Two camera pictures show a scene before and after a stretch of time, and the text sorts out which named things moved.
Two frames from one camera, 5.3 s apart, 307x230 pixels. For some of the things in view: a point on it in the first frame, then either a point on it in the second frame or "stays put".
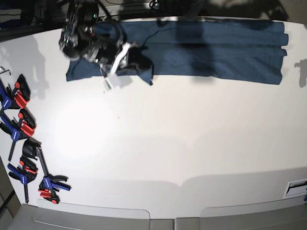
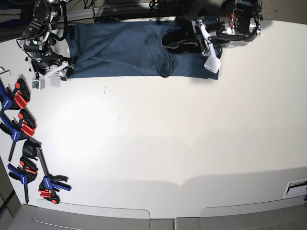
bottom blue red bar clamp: [48, 185] stays put
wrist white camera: [108, 83] -> [38, 84]
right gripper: [110, 56] -> [45, 66]
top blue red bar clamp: [19, 96] stays put
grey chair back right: [289, 214] stays put
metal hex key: [5, 70] stays put
